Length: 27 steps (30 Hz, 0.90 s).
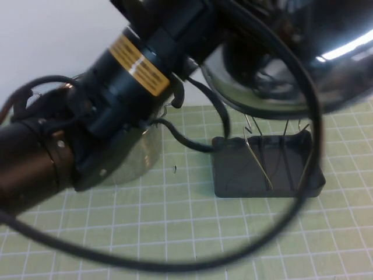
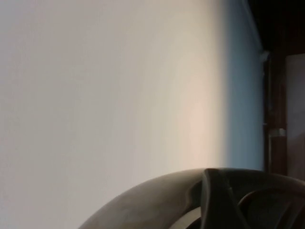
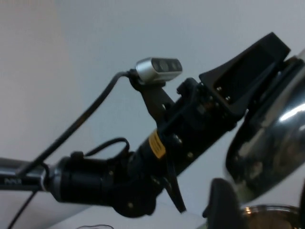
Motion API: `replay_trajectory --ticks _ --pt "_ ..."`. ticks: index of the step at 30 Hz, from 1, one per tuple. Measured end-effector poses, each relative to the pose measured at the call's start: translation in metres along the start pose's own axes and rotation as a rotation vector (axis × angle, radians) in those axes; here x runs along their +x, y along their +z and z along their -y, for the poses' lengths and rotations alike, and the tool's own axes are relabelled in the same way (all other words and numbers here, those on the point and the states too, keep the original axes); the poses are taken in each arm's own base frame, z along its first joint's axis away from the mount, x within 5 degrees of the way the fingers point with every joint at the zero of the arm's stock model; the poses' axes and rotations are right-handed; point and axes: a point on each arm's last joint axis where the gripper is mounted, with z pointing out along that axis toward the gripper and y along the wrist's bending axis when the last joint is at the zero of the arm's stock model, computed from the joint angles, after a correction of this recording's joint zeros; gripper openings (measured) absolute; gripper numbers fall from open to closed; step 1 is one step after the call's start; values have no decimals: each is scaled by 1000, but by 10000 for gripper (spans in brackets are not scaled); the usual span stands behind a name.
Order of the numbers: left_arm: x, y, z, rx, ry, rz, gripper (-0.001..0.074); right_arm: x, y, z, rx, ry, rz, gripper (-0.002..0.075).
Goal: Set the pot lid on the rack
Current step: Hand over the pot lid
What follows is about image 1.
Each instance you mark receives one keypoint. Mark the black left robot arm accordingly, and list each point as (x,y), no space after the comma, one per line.
(29,163)

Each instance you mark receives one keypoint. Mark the stainless steel cooking pot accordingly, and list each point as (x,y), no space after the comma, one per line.
(141,159)

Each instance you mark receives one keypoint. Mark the green grid table mat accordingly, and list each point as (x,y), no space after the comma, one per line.
(186,221)

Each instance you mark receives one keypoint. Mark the steel pot lid black knob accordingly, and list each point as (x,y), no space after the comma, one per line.
(335,43)

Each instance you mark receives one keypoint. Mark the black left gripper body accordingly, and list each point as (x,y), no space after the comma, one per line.
(189,32)

